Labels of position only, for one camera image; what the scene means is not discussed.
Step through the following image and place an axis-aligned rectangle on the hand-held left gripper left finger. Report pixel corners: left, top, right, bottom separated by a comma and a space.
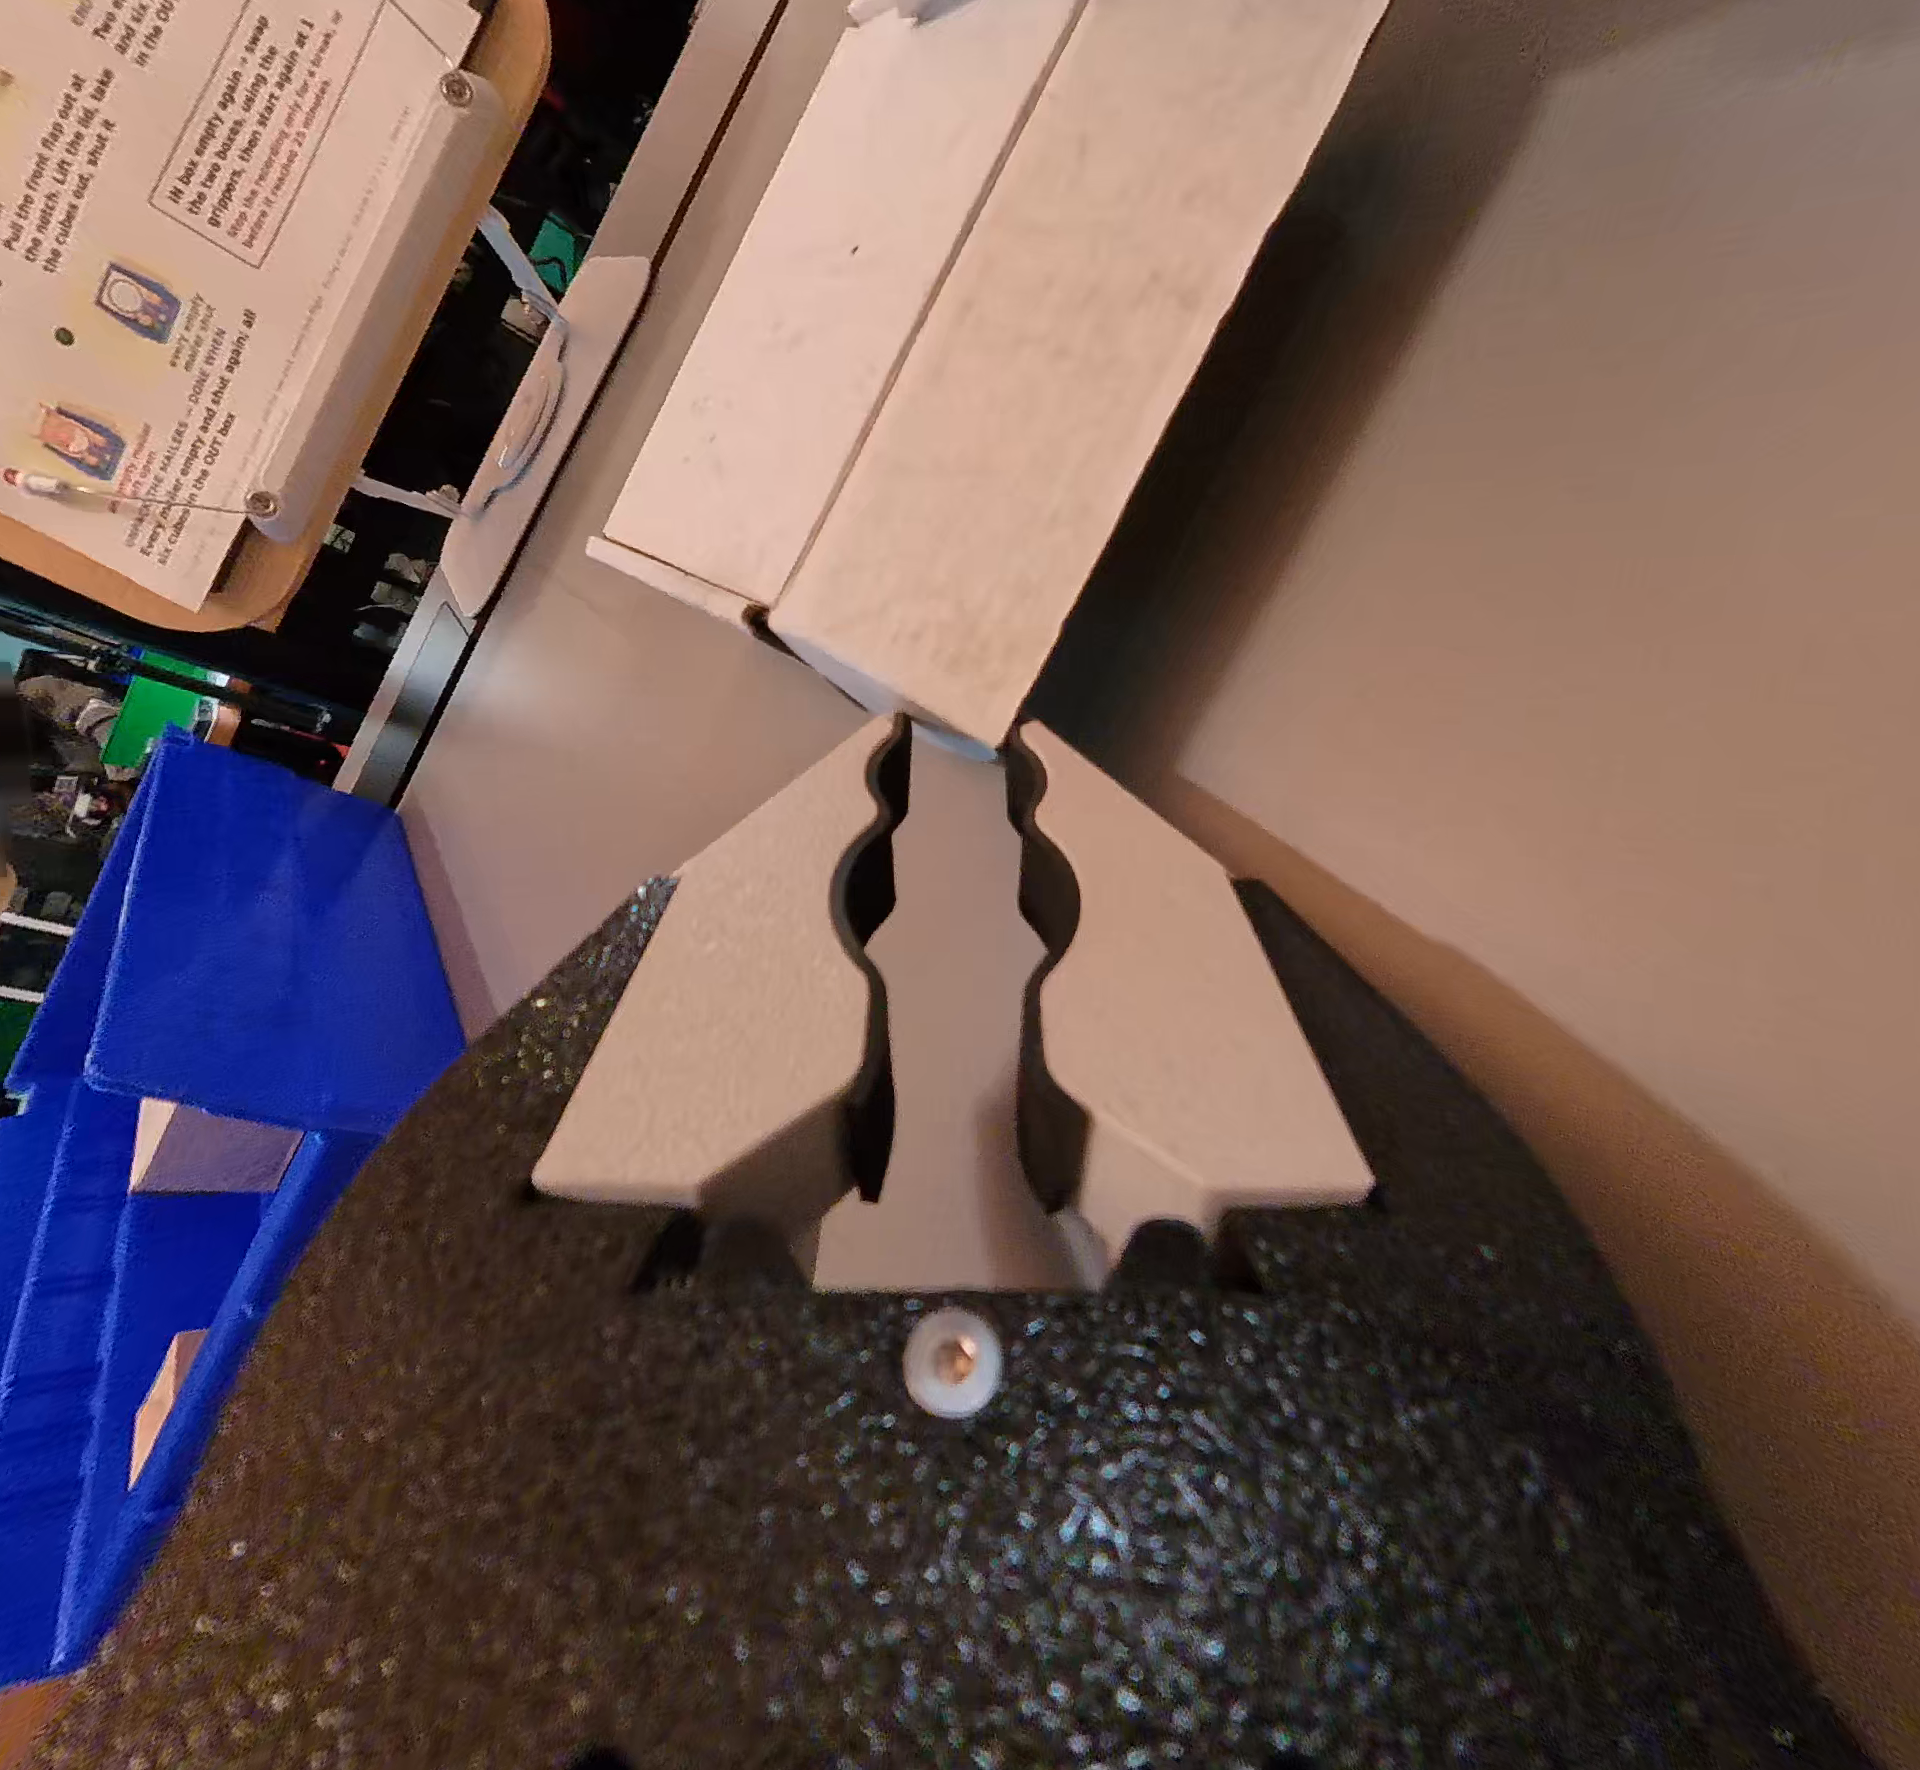
533, 715, 915, 1291

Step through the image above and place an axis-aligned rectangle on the wooden instruction board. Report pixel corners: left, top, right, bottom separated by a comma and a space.
0, 0, 556, 636

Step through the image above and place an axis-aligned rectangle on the white cardboard mailer box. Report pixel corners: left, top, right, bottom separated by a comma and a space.
587, 0, 1481, 761

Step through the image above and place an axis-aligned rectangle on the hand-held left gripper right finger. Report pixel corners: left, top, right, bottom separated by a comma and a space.
1007, 721, 1376, 1287

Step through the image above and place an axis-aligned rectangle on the small green bin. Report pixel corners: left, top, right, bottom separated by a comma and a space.
100, 676, 214, 774

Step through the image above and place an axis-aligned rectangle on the printed instruction sheet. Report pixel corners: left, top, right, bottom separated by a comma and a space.
0, 0, 498, 616

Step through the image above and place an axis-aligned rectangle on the blue plastic bin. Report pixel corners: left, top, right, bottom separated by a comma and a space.
0, 725, 467, 1690

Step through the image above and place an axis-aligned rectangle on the grey desk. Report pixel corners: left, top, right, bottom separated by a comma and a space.
398, 0, 1920, 1770

